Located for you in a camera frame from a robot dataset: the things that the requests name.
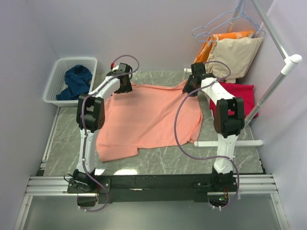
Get pink t-shirt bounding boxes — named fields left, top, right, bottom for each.
left=96, top=82, right=203, bottom=162

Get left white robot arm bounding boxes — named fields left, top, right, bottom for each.
left=72, top=63, right=133, bottom=193

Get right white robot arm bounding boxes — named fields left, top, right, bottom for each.
left=183, top=62, right=245, bottom=191

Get orange hanging garment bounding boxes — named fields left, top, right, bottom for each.
left=193, top=30, right=256, bottom=63

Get beige hanging garment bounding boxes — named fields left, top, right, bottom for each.
left=205, top=37, right=263, bottom=83

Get blue t-shirt in basket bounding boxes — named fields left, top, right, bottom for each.
left=56, top=65, right=93, bottom=101

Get white plastic laundry basket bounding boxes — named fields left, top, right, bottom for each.
left=43, top=57, right=98, bottom=107

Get red folded t-shirt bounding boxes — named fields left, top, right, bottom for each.
left=220, top=82, right=255, bottom=117

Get white metal clothes rack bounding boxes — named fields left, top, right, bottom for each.
left=184, top=0, right=303, bottom=149

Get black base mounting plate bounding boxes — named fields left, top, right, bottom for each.
left=67, top=172, right=239, bottom=207

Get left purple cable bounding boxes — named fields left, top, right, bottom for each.
left=80, top=55, right=140, bottom=213

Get purple cable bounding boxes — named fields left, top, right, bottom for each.
left=174, top=60, right=240, bottom=209
left=80, top=55, right=140, bottom=213

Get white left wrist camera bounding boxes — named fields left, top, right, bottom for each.
left=110, top=62, right=119, bottom=71

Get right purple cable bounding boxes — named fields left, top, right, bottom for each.
left=174, top=60, right=240, bottom=209

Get blue wire hanger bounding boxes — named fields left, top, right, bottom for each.
left=196, top=9, right=266, bottom=44
left=191, top=0, right=260, bottom=39

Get aluminium rail frame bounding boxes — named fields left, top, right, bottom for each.
left=15, top=174, right=290, bottom=230

